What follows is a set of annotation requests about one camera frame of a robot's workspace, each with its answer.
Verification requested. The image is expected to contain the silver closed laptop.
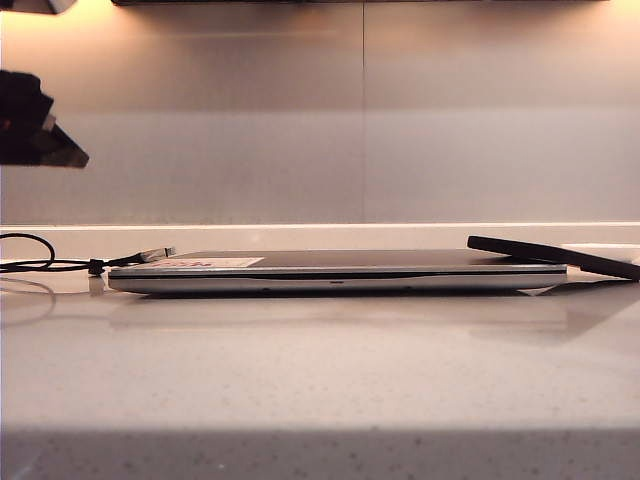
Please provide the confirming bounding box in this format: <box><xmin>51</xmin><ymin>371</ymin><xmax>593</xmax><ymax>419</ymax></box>
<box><xmin>107</xmin><ymin>248</ymin><xmax>569</xmax><ymax>296</ymax></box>

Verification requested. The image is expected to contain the dark overhead cabinet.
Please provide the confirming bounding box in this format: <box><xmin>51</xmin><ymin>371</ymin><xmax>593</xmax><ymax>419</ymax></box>
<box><xmin>110</xmin><ymin>0</ymin><xmax>612</xmax><ymax>7</ymax></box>

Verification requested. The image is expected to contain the white red-lettered sticker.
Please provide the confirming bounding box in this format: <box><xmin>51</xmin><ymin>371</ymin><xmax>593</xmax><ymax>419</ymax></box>
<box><xmin>149</xmin><ymin>256</ymin><xmax>265</xmax><ymax>272</ymax></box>

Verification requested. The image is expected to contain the black charging cable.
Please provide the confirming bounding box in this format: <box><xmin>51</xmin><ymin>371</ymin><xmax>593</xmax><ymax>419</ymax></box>
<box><xmin>0</xmin><ymin>232</ymin><xmax>179</xmax><ymax>276</ymax></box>

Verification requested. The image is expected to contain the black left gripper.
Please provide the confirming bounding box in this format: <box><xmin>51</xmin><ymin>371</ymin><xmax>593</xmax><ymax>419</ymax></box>
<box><xmin>0</xmin><ymin>69</ymin><xmax>91</xmax><ymax>169</ymax></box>

